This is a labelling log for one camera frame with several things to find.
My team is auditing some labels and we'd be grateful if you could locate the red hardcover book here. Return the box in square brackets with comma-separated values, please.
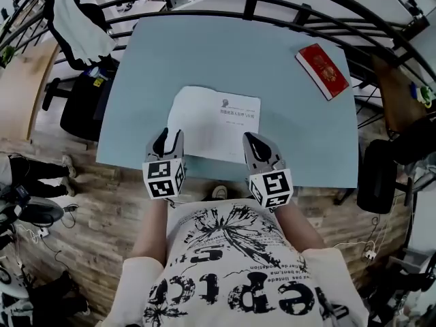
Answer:
[294, 43, 351, 102]

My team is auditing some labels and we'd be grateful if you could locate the person's left forearm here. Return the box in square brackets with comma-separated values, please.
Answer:
[130, 198, 170, 262]

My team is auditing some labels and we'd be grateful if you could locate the white paperback book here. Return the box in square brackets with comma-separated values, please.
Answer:
[166, 85, 262, 165]

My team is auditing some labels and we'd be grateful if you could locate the white hanging jacket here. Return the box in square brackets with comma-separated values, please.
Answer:
[52, 0, 117, 65]

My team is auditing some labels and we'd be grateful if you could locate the person's white shoe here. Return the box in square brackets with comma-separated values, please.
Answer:
[211, 185, 229, 201]

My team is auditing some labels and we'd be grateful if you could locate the green potted plant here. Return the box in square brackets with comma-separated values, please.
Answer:
[0, 45, 17, 68]

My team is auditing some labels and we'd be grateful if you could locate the person's right forearm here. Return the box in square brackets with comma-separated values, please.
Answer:
[271, 200, 328, 253]

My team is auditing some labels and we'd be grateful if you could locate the white black-printed t-shirt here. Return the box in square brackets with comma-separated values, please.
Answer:
[102, 199, 371, 327]

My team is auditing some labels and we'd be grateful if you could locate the black swivel chair seat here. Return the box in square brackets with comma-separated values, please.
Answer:
[0, 196, 65, 230]

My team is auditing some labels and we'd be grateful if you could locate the black floor bag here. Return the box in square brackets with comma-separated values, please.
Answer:
[26, 270, 91, 322]

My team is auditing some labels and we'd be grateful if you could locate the black office chair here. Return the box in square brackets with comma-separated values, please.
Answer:
[42, 0, 119, 143]

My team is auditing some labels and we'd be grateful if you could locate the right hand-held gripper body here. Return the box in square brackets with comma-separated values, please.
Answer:
[247, 159, 294, 209]

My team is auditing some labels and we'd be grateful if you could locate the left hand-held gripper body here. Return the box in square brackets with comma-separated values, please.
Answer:
[142, 144, 187, 201]

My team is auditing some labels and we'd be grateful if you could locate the curved wooden desk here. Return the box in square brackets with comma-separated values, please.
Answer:
[0, 41, 61, 141]

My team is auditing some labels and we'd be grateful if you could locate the brown wooden side table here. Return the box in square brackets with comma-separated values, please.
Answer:
[371, 54, 431, 133]

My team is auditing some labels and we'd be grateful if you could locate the black padded chair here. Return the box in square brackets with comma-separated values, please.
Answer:
[388, 111, 436, 204]

